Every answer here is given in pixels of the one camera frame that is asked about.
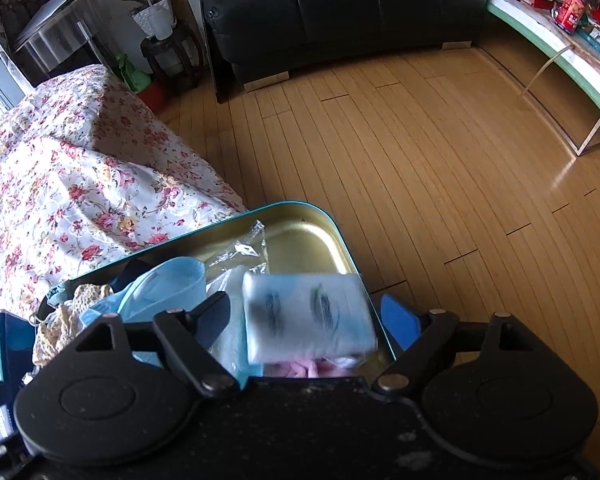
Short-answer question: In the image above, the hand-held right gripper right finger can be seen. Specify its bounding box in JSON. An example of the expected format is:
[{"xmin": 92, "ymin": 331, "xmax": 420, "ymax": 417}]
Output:
[{"xmin": 371, "ymin": 294, "xmax": 541, "ymax": 396}]

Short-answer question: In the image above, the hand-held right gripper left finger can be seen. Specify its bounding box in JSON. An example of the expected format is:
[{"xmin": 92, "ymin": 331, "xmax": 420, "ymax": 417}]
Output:
[{"xmin": 74, "ymin": 291, "xmax": 241, "ymax": 400}]

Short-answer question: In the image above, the clear plastic packet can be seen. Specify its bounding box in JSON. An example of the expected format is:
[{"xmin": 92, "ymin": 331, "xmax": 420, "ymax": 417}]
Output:
[{"xmin": 202, "ymin": 219, "xmax": 272, "ymax": 376}]

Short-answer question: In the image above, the white and blue packet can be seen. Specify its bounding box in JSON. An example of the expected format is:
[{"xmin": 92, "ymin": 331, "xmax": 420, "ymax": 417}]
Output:
[{"xmin": 241, "ymin": 272, "xmax": 379, "ymax": 364}]

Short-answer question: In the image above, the pink cloth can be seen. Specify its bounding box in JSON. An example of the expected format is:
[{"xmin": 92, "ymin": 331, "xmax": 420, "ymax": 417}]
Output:
[{"xmin": 264, "ymin": 355, "xmax": 362, "ymax": 379}]

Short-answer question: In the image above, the teal metal tin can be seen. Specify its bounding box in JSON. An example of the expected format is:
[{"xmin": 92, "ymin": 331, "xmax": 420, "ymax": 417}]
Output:
[{"xmin": 45, "ymin": 201, "xmax": 398, "ymax": 378}]

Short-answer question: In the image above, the knitted round scrubber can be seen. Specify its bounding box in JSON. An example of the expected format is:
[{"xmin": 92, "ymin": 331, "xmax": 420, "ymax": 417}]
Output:
[{"xmin": 31, "ymin": 284, "xmax": 114, "ymax": 367}]

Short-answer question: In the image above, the floral bedspread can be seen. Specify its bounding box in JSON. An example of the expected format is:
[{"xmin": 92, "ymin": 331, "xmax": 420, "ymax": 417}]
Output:
[{"xmin": 0, "ymin": 64, "xmax": 248, "ymax": 321}]

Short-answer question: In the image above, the blue tissue pack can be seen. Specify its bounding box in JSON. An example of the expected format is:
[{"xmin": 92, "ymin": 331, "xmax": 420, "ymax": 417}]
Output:
[{"xmin": 0, "ymin": 311, "xmax": 36, "ymax": 453}]

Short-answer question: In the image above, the green plastic bag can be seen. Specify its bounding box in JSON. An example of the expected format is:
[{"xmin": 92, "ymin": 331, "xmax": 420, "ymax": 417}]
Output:
[{"xmin": 116, "ymin": 54, "xmax": 152, "ymax": 94}]

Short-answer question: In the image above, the dark round stool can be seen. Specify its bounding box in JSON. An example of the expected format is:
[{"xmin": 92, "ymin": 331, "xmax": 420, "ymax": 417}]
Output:
[{"xmin": 140, "ymin": 24, "xmax": 204, "ymax": 97}]

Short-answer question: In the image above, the leaning glass panel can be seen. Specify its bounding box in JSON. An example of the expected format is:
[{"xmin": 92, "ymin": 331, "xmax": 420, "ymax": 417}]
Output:
[{"xmin": 200, "ymin": 0, "xmax": 232, "ymax": 104}]

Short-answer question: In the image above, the white plant pot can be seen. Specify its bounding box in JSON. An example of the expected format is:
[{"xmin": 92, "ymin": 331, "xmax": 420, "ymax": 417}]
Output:
[{"xmin": 131, "ymin": 0, "xmax": 174, "ymax": 40}]

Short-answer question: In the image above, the black leather sofa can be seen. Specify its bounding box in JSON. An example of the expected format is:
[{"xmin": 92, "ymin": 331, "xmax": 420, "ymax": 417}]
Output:
[{"xmin": 202, "ymin": 0, "xmax": 489, "ymax": 92}]

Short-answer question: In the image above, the glass coffee table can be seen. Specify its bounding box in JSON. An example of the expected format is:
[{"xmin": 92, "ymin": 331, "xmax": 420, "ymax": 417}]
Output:
[{"xmin": 486, "ymin": 0, "xmax": 600, "ymax": 157}]

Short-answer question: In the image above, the grey side table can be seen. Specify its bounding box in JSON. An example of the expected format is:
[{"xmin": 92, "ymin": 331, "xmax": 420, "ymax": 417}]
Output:
[{"xmin": 14, "ymin": 0, "xmax": 112, "ymax": 77}]

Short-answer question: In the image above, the red can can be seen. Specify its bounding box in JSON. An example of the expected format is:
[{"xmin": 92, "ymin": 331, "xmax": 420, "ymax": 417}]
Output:
[{"xmin": 554, "ymin": 0, "xmax": 587, "ymax": 35}]

